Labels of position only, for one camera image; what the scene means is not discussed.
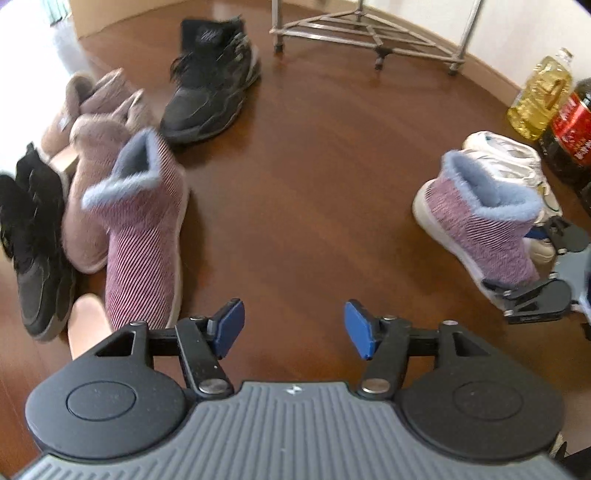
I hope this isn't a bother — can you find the yellow cooking oil bottle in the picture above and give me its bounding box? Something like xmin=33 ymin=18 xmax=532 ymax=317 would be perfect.
xmin=506 ymin=47 xmax=576 ymax=142

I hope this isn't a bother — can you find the black sneaker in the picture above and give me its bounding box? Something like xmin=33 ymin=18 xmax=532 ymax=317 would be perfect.
xmin=160 ymin=16 xmax=262 ymax=145
xmin=0 ymin=143 xmax=77 ymax=343

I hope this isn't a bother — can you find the taupe fuzzy boot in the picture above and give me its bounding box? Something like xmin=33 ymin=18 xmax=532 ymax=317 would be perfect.
xmin=61 ymin=90 xmax=154 ymax=274
xmin=39 ymin=68 xmax=147 ymax=163

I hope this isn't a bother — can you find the white sneaker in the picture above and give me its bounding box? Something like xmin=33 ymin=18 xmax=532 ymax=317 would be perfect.
xmin=461 ymin=130 xmax=544 ymax=186
xmin=480 ymin=157 xmax=564 ymax=265

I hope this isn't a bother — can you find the purple striped fleece boot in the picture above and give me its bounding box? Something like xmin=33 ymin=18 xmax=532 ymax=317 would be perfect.
xmin=81 ymin=128 xmax=190 ymax=331
xmin=412 ymin=150 xmax=546 ymax=311

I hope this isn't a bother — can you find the chrome metal shoe rack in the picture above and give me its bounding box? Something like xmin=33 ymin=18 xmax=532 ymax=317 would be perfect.
xmin=269 ymin=0 xmax=486 ymax=75

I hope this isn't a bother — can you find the cardboard box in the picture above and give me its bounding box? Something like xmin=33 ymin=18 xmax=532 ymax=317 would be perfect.
xmin=68 ymin=0 xmax=186 ymax=40

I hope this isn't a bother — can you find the striped strap slide sandal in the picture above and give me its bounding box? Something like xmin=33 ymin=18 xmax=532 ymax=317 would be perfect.
xmin=68 ymin=295 xmax=114 ymax=361

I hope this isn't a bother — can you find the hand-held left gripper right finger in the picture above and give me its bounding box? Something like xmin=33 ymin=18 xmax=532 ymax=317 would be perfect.
xmin=344 ymin=299 xmax=493 ymax=400

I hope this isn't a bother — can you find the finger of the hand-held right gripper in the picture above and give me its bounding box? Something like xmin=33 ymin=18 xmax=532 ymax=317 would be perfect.
xmin=482 ymin=277 xmax=574 ymax=325
xmin=538 ymin=216 xmax=591 ymax=255

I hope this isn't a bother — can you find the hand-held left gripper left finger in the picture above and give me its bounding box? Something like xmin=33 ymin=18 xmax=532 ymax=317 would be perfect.
xmin=95 ymin=298 xmax=246 ymax=399

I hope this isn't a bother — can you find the dark cola bottle red label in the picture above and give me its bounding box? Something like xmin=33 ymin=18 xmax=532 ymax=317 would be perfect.
xmin=537 ymin=77 xmax=591 ymax=205

